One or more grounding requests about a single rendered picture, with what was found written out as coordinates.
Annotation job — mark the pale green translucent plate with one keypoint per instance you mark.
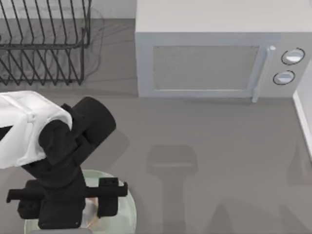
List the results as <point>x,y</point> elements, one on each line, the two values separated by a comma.
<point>124,214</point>

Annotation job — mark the pale microwave door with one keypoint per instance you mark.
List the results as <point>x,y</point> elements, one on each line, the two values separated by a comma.
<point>202,68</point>

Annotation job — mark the pale microwave oven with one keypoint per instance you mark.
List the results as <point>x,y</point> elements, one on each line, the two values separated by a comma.
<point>207,22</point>

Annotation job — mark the small white microwave knob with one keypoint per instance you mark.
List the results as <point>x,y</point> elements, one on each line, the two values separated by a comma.
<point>284,77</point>

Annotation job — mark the large white microwave knob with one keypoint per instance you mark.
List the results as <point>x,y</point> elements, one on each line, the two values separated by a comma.
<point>292,56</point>

